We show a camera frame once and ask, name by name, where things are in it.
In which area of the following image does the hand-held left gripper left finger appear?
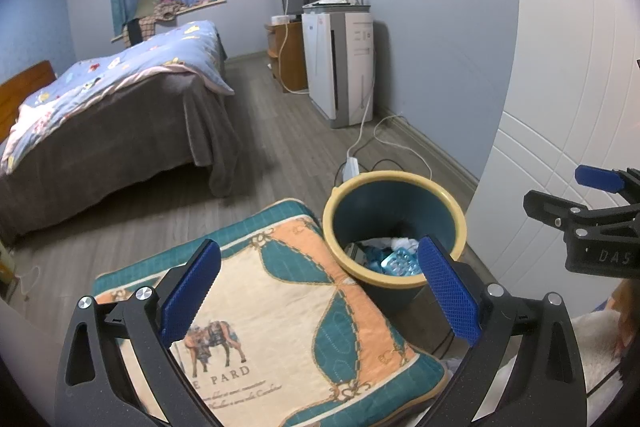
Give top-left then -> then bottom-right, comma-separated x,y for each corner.
54,238 -> 223,427

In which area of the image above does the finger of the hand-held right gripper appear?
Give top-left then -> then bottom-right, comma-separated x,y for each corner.
574,164 -> 640,202
522,189 -> 640,244

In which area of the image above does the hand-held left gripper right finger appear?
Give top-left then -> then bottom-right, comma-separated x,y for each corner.
417,234 -> 588,427

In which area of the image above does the silver blister pack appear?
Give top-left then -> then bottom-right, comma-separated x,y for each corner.
380,248 -> 426,278

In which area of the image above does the blue face mask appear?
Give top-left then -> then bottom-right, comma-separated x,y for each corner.
361,246 -> 388,273

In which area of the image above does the teal bin with yellow rim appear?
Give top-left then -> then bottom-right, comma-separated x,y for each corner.
322,171 -> 468,308

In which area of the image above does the white panelled door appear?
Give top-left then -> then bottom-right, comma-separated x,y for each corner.
470,0 -> 640,313

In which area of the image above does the teal and orange printed cushion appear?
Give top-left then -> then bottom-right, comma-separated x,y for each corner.
92,198 -> 448,427

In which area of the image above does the white fluffy blanket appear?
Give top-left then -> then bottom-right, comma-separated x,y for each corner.
570,307 -> 626,403

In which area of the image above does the wooden bed with grey cover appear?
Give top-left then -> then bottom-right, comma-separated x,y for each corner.
0,21 -> 243,235

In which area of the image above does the blue printed quilt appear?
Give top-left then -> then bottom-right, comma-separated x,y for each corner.
0,20 -> 235,175

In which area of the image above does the wooden cabinet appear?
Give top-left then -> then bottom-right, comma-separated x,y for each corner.
264,21 -> 308,94

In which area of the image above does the white air purifier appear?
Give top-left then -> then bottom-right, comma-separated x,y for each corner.
301,4 -> 375,129

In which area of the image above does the plaid clothes pile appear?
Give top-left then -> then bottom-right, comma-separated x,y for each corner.
135,0 -> 187,42

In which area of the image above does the window sill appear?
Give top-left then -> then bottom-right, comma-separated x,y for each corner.
111,0 -> 227,44

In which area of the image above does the olive green pillow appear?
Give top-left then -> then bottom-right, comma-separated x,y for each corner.
136,0 -> 166,20

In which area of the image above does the black cable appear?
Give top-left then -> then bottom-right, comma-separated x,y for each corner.
334,156 -> 407,188

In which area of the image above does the white cable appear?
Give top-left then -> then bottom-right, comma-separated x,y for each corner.
277,19 -> 311,96
347,77 -> 376,160
372,114 -> 433,178

